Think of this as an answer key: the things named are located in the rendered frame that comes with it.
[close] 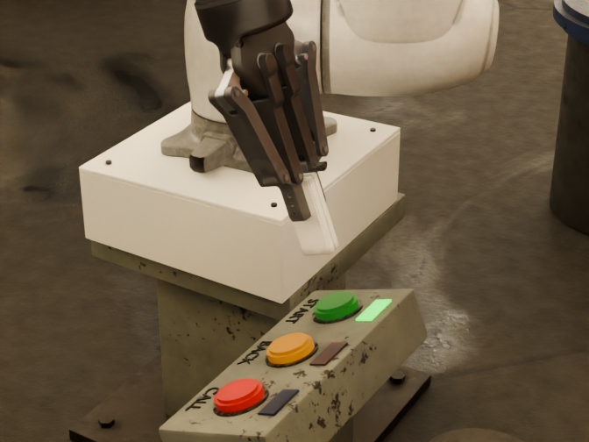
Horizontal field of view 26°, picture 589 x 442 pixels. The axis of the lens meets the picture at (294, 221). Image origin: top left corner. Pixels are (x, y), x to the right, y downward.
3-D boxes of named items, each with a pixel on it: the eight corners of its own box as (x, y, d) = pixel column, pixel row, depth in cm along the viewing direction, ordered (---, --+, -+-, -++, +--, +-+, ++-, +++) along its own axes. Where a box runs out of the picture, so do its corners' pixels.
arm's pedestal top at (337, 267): (91, 256, 175) (88, 231, 173) (221, 165, 199) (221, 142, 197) (290, 324, 161) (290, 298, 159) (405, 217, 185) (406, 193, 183)
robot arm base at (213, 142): (138, 165, 166) (135, 125, 164) (229, 105, 183) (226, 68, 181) (259, 193, 158) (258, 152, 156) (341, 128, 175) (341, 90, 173)
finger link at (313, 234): (312, 174, 106) (307, 178, 106) (336, 251, 108) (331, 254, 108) (283, 177, 108) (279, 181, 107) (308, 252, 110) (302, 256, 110)
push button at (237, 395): (277, 396, 101) (270, 376, 100) (249, 424, 98) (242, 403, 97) (238, 395, 103) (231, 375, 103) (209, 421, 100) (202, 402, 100)
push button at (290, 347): (326, 349, 106) (320, 331, 106) (301, 374, 104) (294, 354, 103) (287, 349, 109) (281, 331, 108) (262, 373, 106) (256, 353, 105)
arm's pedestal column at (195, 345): (69, 439, 189) (49, 261, 174) (220, 311, 219) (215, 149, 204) (301, 539, 171) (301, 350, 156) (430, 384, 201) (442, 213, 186)
